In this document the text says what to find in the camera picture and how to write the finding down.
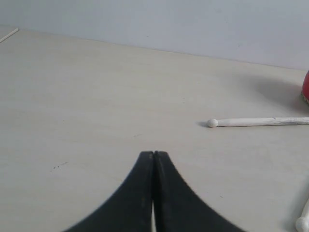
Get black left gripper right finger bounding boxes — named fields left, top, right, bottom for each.
left=153, top=151, right=243, bottom=232

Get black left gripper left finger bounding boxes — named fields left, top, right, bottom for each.
left=67, top=151, right=154, bottom=232

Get white drumstick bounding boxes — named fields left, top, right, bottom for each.
left=295, top=200, right=309, bottom=232
left=206, top=117, right=309, bottom=128

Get small red drum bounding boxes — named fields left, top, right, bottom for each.
left=301, top=71, right=309, bottom=104

